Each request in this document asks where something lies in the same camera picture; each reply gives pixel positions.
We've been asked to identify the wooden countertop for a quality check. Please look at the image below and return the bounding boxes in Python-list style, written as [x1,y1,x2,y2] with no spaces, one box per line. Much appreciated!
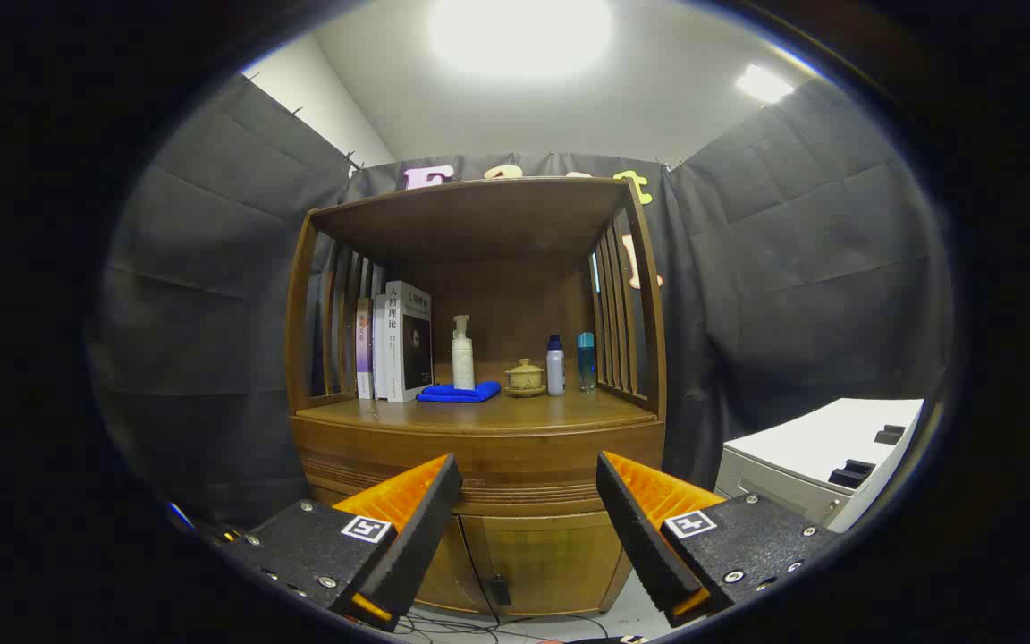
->
[296,386,659,435]

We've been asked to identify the thin white book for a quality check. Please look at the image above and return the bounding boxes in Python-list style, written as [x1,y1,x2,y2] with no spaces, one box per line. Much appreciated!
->
[373,293,389,401]

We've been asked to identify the yellow lidded teacup with saucer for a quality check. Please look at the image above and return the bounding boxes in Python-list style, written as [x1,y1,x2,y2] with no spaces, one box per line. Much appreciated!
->
[503,358,548,398]

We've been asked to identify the rectangular ceiling light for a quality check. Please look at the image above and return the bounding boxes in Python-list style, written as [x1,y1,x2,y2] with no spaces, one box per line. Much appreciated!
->
[735,64,795,104]

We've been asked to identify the brown wooden drawer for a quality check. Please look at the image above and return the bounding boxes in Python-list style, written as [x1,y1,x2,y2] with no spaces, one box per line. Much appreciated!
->
[290,417,666,518]

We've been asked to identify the wooden cabinet door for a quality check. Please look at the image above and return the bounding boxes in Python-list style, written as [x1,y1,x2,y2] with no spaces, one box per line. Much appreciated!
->
[479,512,632,616]
[417,514,494,616]

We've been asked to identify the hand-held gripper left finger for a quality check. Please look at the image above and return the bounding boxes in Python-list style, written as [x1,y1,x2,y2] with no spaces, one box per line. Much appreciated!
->
[215,453,463,632]

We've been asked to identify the brown wooden cabinet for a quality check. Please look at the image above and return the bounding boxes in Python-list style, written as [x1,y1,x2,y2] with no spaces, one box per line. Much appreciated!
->
[285,176,668,618]

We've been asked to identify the white drawer unit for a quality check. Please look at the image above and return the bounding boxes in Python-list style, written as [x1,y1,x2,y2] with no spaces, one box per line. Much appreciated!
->
[714,398,925,534]

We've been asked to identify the black backdrop cloth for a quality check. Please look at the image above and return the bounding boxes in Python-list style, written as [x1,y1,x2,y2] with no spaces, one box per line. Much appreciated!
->
[90,76,954,529]

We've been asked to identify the black floor cables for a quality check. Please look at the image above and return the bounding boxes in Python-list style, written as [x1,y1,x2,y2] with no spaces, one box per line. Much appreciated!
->
[390,608,632,643]

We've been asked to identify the purple spine book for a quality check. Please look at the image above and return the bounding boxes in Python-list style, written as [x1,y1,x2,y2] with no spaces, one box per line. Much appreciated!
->
[355,298,375,400]

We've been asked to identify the thick white portrait book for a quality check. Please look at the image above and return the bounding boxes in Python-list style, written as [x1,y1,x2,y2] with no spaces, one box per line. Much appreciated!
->
[385,280,434,403]

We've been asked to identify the white pump bottle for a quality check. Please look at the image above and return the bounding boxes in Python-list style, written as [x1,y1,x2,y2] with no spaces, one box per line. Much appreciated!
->
[452,315,476,391]

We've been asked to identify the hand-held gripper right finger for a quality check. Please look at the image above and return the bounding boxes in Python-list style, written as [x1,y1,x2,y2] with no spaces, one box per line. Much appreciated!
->
[596,451,838,627]

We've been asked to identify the folded blue cloth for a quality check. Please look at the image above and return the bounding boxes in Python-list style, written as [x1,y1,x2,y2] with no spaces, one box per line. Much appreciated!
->
[416,381,502,404]

